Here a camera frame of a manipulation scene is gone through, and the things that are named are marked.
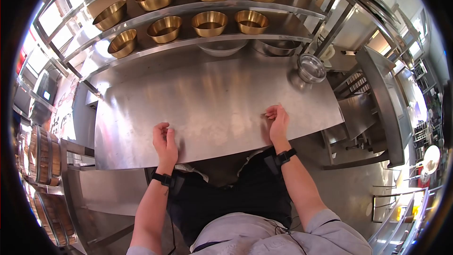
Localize person's right hand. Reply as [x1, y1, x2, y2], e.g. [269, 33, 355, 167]
[265, 104, 292, 154]

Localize person's left hand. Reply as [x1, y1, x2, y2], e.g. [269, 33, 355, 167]
[152, 122, 179, 176]

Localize person's left fingers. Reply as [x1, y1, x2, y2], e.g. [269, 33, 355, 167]
[152, 122, 170, 143]

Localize person's right fingers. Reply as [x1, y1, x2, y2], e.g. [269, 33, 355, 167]
[266, 104, 289, 116]

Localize person's left thumb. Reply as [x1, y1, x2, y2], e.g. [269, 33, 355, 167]
[166, 128, 177, 150]

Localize black wrist band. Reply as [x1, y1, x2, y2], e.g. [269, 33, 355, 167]
[151, 172, 185, 196]
[264, 148, 298, 175]

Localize stack of small steel bowls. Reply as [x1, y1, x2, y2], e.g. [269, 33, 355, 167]
[297, 53, 327, 84]

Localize large steel bowl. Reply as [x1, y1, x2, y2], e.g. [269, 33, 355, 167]
[252, 39, 302, 57]

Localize pale plastic bowl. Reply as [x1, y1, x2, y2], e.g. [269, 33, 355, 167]
[197, 40, 249, 57]

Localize steel cabinet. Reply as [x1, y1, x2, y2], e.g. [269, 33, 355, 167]
[320, 46, 415, 170]

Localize group of brass bowls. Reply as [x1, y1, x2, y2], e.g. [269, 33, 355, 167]
[92, 0, 283, 59]

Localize wooden tub with metal hoops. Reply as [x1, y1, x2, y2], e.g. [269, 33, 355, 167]
[26, 186, 78, 248]
[18, 125, 62, 187]

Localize person's body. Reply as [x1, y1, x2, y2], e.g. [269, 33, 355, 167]
[126, 149, 373, 255]

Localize grey machine with screen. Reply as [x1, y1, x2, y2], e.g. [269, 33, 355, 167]
[14, 69, 59, 126]

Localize steel shelf rack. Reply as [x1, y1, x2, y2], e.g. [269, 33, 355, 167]
[34, 0, 354, 94]

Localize white plate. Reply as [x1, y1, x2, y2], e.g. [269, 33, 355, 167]
[423, 145, 441, 175]

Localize steel wire rack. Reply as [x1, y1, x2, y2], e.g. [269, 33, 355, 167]
[368, 186, 437, 255]

